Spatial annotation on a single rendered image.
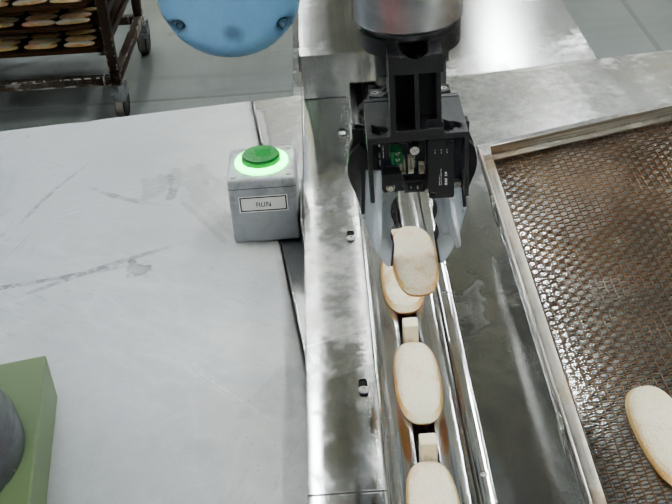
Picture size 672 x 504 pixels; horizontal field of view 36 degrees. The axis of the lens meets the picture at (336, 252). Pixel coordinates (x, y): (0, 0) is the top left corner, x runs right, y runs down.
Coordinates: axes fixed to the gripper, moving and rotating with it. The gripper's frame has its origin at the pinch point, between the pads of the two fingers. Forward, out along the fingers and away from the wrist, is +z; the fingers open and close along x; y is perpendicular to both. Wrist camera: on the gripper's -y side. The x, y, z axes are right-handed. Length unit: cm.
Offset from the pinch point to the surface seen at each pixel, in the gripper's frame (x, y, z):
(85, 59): -94, -270, 94
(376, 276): -3.0, -8.4, 9.0
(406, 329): -1.0, 1.9, 7.3
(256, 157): -14.2, -22.8, 3.3
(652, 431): 14.3, 19.6, 3.4
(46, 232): -38.1, -24.8, 11.7
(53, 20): -90, -229, 64
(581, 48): 29, -65, 13
